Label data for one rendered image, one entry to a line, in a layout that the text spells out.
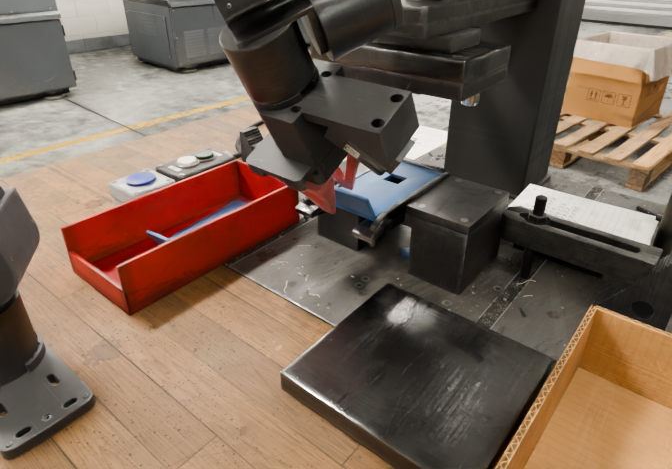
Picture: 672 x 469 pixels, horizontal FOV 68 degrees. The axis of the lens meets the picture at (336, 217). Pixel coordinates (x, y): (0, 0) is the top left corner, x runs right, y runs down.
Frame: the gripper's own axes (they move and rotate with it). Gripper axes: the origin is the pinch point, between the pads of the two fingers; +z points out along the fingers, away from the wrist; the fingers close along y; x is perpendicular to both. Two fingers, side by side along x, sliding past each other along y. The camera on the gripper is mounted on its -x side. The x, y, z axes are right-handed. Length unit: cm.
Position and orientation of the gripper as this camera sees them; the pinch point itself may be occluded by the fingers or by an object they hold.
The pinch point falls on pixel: (336, 194)
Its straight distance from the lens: 50.4
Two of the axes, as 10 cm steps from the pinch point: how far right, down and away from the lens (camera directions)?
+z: 2.9, 5.8, 7.6
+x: -7.7, -3.2, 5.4
